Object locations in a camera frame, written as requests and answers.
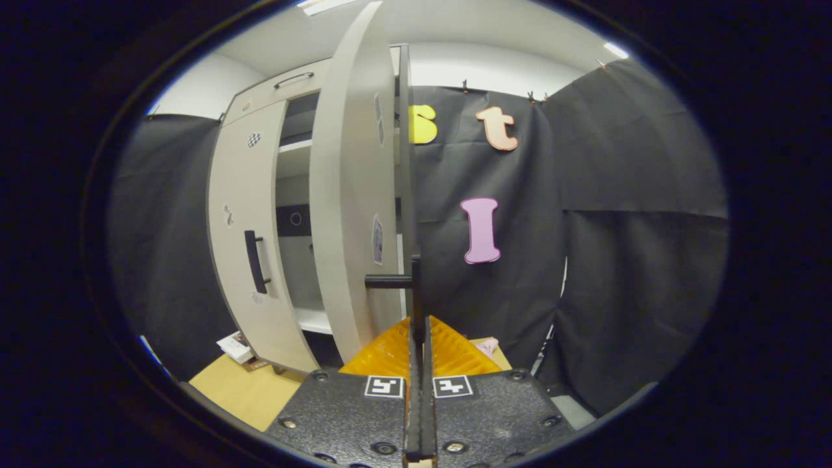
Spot black door handle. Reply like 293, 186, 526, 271
365, 255, 423, 345
244, 229, 272, 294

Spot beige cabinet drawer front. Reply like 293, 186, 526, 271
224, 47, 400, 125

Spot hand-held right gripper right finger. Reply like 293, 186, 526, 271
421, 315, 576, 468

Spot black drawer handle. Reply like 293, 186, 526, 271
273, 71, 315, 90

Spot beige shoe cabinet door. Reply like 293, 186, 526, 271
309, 0, 407, 365
207, 99, 320, 374

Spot small white printed box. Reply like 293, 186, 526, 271
216, 331, 255, 365

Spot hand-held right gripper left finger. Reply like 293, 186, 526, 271
263, 317, 423, 468

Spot black backdrop cloth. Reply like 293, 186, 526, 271
107, 58, 730, 417

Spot beige double-door shoe cabinet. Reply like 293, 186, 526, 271
207, 44, 417, 378

